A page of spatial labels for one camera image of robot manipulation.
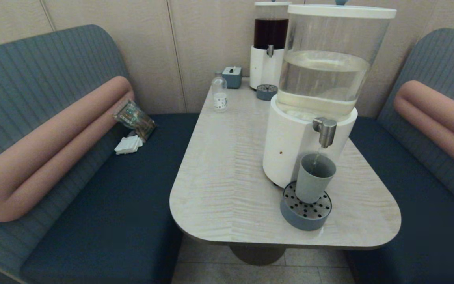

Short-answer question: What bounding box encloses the clear glass bottle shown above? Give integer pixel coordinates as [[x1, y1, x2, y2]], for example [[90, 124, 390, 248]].
[[212, 71, 228, 112]]

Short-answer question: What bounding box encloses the large blue perforated drip tray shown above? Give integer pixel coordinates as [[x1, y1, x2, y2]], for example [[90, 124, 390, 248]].
[[280, 181, 333, 232]]

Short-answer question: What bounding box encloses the pink bolster on empty bench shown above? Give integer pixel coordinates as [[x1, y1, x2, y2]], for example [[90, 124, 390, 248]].
[[393, 80, 454, 180]]

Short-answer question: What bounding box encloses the white napkin stack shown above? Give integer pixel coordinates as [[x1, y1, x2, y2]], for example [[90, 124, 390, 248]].
[[114, 135, 144, 155]]

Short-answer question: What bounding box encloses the blue tissue box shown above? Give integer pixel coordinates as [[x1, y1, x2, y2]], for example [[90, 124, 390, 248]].
[[222, 66, 243, 89]]

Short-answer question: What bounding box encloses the metal water dispenser tap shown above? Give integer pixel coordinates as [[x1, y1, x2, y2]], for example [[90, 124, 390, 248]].
[[312, 117, 338, 149]]

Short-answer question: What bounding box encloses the blue empty bench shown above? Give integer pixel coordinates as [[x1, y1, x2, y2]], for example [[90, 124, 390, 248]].
[[343, 28, 454, 284]]

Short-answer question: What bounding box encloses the blue bench with napkins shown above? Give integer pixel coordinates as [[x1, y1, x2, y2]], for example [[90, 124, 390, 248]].
[[0, 24, 200, 284]]

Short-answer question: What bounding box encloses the dark drink dispenser white base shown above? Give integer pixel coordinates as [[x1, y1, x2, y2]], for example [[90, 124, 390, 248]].
[[249, 1, 292, 90]]

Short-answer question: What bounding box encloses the clear water dispenser white base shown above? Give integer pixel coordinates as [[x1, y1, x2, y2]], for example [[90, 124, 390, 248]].
[[262, 4, 397, 189]]

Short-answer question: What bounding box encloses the small blue perforated drip tray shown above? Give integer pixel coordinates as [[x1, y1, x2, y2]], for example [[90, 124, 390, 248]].
[[256, 84, 279, 101]]

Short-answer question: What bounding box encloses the grey-blue plastic cup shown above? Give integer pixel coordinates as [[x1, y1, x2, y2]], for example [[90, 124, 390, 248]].
[[295, 153, 337, 204]]

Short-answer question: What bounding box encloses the pink bolster beside snack bag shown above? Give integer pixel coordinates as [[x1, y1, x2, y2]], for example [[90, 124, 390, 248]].
[[0, 76, 135, 222]]

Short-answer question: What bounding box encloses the table pedestal with brass base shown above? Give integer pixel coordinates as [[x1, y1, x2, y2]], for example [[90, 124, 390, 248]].
[[229, 245, 287, 266]]

